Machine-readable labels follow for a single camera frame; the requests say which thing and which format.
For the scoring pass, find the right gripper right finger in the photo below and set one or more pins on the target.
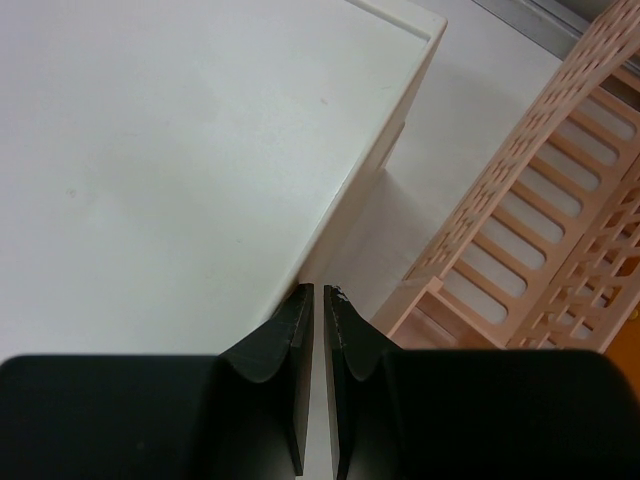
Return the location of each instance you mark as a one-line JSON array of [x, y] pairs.
[[472, 414]]

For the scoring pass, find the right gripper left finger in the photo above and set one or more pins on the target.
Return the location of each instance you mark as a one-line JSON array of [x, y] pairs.
[[241, 414]]

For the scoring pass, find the white drawer box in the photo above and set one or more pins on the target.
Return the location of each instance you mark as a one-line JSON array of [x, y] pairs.
[[169, 167]]

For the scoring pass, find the peach desk file organizer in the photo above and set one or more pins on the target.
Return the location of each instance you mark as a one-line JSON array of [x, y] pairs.
[[543, 250]]

